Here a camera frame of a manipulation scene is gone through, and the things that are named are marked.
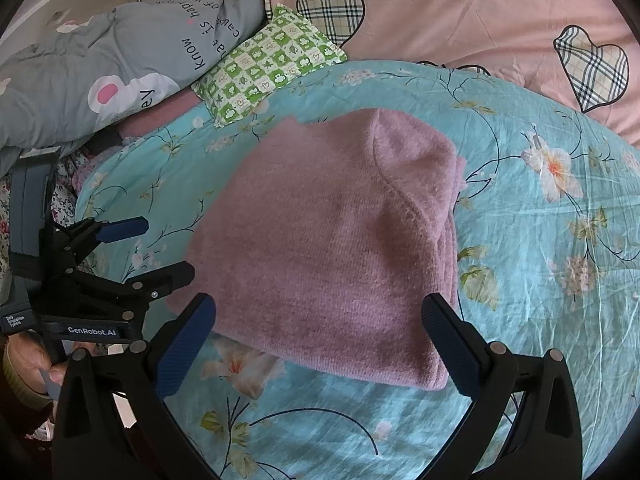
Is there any pink knitted sweater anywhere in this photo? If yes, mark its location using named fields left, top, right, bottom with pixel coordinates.
left=166, top=107, right=469, bottom=392

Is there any green checked pillow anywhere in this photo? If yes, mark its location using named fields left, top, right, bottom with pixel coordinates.
left=191, top=3, right=350, bottom=129

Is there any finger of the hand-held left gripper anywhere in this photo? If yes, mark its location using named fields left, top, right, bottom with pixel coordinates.
left=64, top=260, right=196, bottom=322
left=51, top=216, right=150, bottom=268

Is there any pink duvet with plaid hearts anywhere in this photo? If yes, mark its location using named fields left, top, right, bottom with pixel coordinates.
left=269, top=0, right=640, bottom=150

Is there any person's left forearm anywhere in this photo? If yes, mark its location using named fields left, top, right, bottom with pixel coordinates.
left=0, top=355, right=57, bottom=443

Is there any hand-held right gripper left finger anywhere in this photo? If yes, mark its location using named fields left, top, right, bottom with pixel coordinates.
left=51, top=292, right=218, bottom=480

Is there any grey printed quilt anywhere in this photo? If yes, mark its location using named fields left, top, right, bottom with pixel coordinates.
left=0, top=0, right=269, bottom=172

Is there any teal floral bed sheet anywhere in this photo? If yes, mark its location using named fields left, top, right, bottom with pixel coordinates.
left=75, top=58, right=640, bottom=480

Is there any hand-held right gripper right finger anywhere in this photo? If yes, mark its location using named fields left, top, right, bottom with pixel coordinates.
left=420, top=292, right=584, bottom=480

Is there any dark pink cloth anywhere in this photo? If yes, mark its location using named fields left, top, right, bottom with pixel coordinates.
left=119, top=91, right=207, bottom=142

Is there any person's left hand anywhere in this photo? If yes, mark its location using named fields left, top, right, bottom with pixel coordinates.
left=4, top=332, right=70, bottom=387

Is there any white floral cloth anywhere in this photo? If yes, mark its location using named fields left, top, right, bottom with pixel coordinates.
left=0, top=151, right=101, bottom=261

